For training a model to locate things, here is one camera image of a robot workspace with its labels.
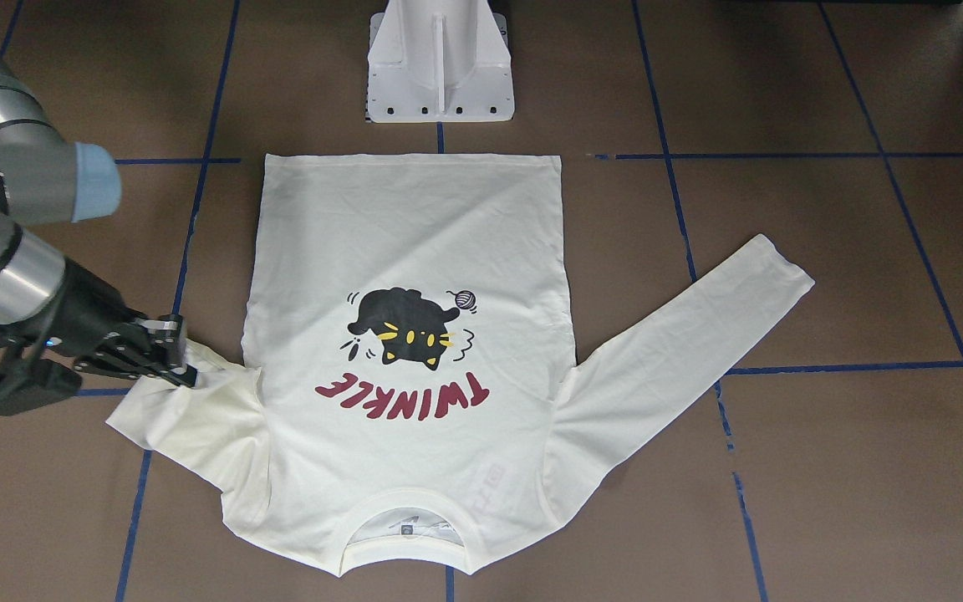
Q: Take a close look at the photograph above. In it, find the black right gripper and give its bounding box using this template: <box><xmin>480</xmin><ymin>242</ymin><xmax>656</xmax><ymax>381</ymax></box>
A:
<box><xmin>47</xmin><ymin>259</ymin><xmax>197</xmax><ymax>386</ymax></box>

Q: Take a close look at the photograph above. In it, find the cream long-sleeve cat shirt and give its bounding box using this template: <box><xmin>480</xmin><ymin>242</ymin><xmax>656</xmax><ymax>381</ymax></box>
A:
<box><xmin>107</xmin><ymin>154</ymin><xmax>813</xmax><ymax>576</ymax></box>

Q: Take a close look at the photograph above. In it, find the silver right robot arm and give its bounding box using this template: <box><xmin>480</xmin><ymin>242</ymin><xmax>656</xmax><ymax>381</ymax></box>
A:
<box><xmin>0</xmin><ymin>56</ymin><xmax>197</xmax><ymax>386</ymax></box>

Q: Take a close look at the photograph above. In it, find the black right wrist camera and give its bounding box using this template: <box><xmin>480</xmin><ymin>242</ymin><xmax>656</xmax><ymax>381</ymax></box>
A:
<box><xmin>0</xmin><ymin>316</ymin><xmax>83</xmax><ymax>416</ymax></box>

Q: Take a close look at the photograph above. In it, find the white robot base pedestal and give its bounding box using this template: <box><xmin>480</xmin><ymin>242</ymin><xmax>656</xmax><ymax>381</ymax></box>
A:
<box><xmin>364</xmin><ymin>1</ymin><xmax>516</xmax><ymax>125</ymax></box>

